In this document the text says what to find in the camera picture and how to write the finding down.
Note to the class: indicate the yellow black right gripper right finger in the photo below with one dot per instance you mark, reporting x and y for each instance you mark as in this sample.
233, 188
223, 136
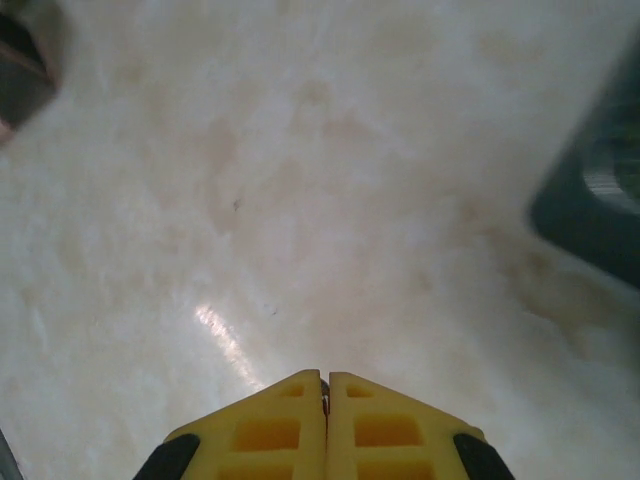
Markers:
345, 415

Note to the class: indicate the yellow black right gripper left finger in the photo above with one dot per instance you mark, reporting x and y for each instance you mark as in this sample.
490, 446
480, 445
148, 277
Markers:
310, 415

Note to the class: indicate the dark green tin box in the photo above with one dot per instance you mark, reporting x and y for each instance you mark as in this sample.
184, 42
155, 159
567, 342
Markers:
565, 225

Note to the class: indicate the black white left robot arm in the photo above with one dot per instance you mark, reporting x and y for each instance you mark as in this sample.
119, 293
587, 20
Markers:
20, 75

